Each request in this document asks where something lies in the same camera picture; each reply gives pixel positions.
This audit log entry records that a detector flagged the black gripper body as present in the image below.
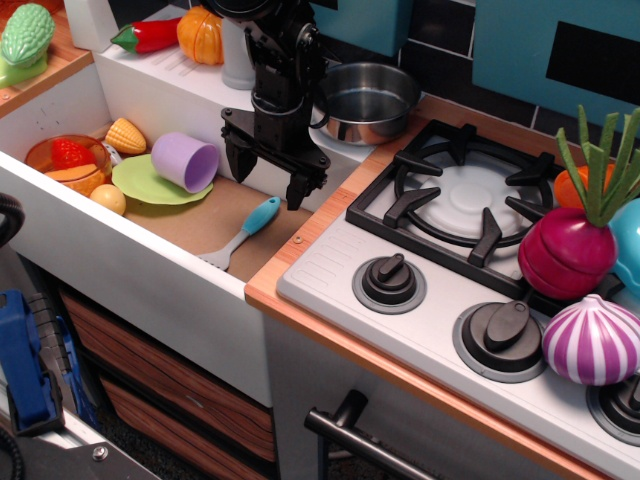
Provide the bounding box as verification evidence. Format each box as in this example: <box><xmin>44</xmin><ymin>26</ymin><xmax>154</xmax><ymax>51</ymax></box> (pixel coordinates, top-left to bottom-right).
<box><xmin>221</xmin><ymin>108</ymin><xmax>331</xmax><ymax>182</ymax></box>

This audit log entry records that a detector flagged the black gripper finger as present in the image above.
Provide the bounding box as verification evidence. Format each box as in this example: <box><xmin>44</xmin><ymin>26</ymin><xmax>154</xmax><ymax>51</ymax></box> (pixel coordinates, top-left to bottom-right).
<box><xmin>286</xmin><ymin>172</ymin><xmax>320</xmax><ymax>210</ymax></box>
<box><xmin>225</xmin><ymin>134</ymin><xmax>257</xmax><ymax>183</ymax></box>

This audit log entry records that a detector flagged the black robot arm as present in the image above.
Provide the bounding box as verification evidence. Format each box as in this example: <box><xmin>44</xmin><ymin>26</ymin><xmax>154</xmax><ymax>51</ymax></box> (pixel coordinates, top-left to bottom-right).
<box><xmin>202</xmin><ymin>1</ymin><xmax>331</xmax><ymax>211</ymax></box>

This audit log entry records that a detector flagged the stainless steel pan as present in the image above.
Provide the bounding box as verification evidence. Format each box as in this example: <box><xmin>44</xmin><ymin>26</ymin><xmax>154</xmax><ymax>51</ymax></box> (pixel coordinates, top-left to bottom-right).
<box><xmin>311</xmin><ymin>62</ymin><xmax>421</xmax><ymax>145</ymax></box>

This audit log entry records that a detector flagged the purple plastic cup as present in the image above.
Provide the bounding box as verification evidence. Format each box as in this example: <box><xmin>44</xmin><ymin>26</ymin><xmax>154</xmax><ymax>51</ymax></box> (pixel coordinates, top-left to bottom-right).
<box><xmin>151</xmin><ymin>132</ymin><xmax>220</xmax><ymax>194</ymax></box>

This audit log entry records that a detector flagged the green plastic plate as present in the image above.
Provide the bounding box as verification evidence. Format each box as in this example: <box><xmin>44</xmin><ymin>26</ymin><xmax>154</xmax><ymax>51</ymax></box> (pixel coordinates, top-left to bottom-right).
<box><xmin>112</xmin><ymin>154</ymin><xmax>213</xmax><ymax>205</ymax></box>

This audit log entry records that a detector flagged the yellow toy corn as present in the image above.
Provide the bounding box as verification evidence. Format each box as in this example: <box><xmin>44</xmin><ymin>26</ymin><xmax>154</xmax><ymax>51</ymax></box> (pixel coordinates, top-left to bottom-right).
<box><xmin>105</xmin><ymin>118</ymin><xmax>147</xmax><ymax>155</ymax></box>

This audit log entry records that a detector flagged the white toy sink basin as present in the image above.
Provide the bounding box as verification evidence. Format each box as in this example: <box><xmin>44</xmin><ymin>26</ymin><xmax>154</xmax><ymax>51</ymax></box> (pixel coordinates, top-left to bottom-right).
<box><xmin>0</xmin><ymin>47</ymin><xmax>377</xmax><ymax>409</ymax></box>

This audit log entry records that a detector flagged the orange toy pumpkin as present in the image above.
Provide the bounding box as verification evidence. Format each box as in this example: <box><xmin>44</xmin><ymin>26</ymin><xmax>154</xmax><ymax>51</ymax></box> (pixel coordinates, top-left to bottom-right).
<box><xmin>177</xmin><ymin>6</ymin><xmax>224</xmax><ymax>66</ymax></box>

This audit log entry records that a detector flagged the left black stove knob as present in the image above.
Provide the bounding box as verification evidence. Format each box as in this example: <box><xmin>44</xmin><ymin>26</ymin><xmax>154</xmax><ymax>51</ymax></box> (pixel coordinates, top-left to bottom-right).
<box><xmin>352</xmin><ymin>253</ymin><xmax>427</xmax><ymax>315</ymax></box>

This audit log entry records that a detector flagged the black stove knob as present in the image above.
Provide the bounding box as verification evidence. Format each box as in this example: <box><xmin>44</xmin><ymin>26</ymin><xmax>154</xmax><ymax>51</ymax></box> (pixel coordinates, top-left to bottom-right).
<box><xmin>352</xmin><ymin>253</ymin><xmax>427</xmax><ymax>315</ymax></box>
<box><xmin>586</xmin><ymin>373</ymin><xmax>639</xmax><ymax>447</ymax></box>
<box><xmin>452</xmin><ymin>300</ymin><xmax>546</xmax><ymax>384</ymax></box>

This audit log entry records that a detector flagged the yellow toy potato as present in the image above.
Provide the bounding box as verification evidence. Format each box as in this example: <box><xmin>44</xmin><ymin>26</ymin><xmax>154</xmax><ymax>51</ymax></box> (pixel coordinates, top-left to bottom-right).
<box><xmin>90</xmin><ymin>184</ymin><xmax>126</xmax><ymax>215</ymax></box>

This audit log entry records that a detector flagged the grey toy stovetop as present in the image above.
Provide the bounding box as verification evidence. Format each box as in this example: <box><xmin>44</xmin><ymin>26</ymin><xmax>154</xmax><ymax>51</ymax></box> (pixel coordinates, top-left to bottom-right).
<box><xmin>276</xmin><ymin>133</ymin><xmax>640</xmax><ymax>479</ymax></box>

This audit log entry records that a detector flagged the red toy chili pepper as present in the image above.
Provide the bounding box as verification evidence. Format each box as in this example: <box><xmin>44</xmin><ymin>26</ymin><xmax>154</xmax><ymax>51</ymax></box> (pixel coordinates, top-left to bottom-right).
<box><xmin>111</xmin><ymin>18</ymin><xmax>180</xmax><ymax>54</ymax></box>

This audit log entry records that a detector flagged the black stove burner grate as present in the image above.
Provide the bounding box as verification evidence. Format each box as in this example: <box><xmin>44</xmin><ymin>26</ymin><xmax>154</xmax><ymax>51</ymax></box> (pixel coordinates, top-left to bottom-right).
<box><xmin>345</xmin><ymin>119</ymin><xmax>626</xmax><ymax>318</ymax></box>

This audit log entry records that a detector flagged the orange transparent bowl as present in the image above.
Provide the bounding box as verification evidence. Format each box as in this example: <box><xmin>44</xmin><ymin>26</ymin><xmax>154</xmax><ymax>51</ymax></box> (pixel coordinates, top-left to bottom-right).
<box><xmin>25</xmin><ymin>135</ymin><xmax>112</xmax><ymax>196</ymax></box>

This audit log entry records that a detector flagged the orange toy slice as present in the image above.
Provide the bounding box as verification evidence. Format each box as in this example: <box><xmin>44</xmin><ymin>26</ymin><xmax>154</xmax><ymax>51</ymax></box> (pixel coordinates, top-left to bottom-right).
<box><xmin>45</xmin><ymin>164</ymin><xmax>100</xmax><ymax>182</ymax></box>

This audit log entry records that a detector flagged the red toy strawberry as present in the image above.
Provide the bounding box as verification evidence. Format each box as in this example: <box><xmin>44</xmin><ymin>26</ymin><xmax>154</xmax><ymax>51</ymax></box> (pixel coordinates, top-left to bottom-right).
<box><xmin>51</xmin><ymin>138</ymin><xmax>95</xmax><ymax>170</ymax></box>

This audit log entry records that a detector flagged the white box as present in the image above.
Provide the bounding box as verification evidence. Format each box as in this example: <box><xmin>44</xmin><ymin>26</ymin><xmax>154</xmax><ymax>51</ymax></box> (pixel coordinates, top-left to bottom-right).
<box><xmin>64</xmin><ymin>0</ymin><xmax>119</xmax><ymax>52</ymax></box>

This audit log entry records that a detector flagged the upper wooden drawer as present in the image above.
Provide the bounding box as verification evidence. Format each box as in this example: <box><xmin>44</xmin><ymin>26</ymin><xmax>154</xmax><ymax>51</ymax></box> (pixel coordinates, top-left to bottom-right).
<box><xmin>60</xmin><ymin>288</ymin><xmax>277</xmax><ymax>467</ymax></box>

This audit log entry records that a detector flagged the wooden drawer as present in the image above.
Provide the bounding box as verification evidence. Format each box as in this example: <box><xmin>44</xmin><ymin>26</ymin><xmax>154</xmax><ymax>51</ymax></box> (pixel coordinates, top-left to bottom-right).
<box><xmin>98</xmin><ymin>378</ymin><xmax>277</xmax><ymax>479</ymax></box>
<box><xmin>60</xmin><ymin>288</ymin><xmax>277</xmax><ymax>467</ymax></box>

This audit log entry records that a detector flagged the green toy bitter gourd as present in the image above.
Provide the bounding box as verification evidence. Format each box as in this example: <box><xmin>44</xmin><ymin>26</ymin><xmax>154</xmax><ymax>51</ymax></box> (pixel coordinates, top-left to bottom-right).
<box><xmin>1</xmin><ymin>3</ymin><xmax>56</xmax><ymax>89</ymax></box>

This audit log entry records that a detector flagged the middle black stove knob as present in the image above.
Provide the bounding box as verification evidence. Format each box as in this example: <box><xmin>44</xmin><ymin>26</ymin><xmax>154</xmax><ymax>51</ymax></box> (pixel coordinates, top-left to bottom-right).
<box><xmin>452</xmin><ymin>300</ymin><xmax>546</xmax><ymax>384</ymax></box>

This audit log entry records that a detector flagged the orange toy carrot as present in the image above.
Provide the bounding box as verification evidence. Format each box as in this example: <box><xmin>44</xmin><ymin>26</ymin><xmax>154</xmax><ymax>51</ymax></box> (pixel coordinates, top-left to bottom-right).
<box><xmin>554</xmin><ymin>163</ymin><xmax>615</xmax><ymax>210</ymax></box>

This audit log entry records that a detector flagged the magenta toy beet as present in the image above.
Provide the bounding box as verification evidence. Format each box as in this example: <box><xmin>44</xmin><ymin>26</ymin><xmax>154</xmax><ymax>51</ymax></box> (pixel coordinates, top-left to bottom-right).
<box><xmin>518</xmin><ymin>105</ymin><xmax>639</xmax><ymax>300</ymax></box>

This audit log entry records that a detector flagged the lower wooden drawer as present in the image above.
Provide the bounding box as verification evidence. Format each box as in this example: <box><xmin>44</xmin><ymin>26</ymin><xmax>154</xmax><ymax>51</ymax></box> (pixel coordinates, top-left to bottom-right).
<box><xmin>98</xmin><ymin>378</ymin><xmax>277</xmax><ymax>479</ymax></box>

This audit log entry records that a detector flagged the blue clamp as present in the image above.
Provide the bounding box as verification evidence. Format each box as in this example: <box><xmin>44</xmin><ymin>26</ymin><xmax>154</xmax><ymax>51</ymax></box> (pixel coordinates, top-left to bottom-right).
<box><xmin>1</xmin><ymin>290</ymin><xmax>99</xmax><ymax>436</ymax></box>

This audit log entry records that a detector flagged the teal toy object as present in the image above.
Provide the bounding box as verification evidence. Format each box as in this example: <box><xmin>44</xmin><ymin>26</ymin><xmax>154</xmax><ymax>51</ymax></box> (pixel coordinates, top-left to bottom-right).
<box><xmin>609</xmin><ymin>199</ymin><xmax>640</xmax><ymax>296</ymax></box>

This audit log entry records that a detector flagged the purple striped toy onion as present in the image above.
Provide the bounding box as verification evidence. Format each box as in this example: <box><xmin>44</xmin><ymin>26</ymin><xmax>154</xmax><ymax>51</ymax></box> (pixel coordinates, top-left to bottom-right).
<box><xmin>542</xmin><ymin>294</ymin><xmax>639</xmax><ymax>386</ymax></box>

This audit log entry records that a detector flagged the right black stove knob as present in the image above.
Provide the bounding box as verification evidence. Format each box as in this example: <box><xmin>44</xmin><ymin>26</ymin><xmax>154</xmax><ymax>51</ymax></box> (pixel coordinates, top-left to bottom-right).
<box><xmin>586</xmin><ymin>373</ymin><xmax>639</xmax><ymax>447</ymax></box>

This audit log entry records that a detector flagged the blue handled grey spatula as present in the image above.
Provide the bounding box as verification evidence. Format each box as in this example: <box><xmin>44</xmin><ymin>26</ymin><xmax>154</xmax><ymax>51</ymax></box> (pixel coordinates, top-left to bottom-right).
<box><xmin>198</xmin><ymin>197</ymin><xmax>281</xmax><ymax>271</ymax></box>

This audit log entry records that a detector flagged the black cable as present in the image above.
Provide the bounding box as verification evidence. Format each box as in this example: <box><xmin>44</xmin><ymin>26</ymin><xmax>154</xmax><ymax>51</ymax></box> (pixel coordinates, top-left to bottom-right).
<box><xmin>0</xmin><ymin>192</ymin><xmax>26</xmax><ymax>248</ymax></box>

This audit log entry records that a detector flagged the black oven door handle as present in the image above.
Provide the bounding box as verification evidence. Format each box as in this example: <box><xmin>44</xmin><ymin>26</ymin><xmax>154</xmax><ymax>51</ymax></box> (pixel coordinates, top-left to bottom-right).
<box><xmin>304</xmin><ymin>390</ymin><xmax>435</xmax><ymax>479</ymax></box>

